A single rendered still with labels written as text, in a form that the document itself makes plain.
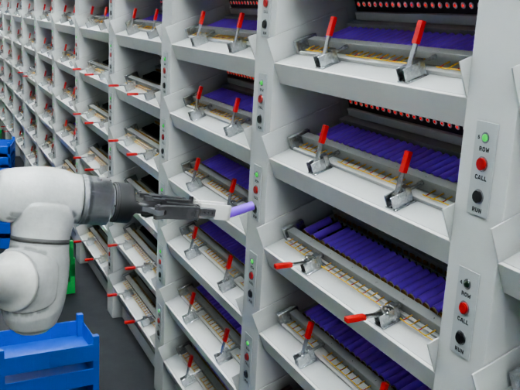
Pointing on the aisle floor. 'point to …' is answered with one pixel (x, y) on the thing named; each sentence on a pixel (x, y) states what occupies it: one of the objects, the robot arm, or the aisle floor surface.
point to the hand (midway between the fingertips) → (211, 210)
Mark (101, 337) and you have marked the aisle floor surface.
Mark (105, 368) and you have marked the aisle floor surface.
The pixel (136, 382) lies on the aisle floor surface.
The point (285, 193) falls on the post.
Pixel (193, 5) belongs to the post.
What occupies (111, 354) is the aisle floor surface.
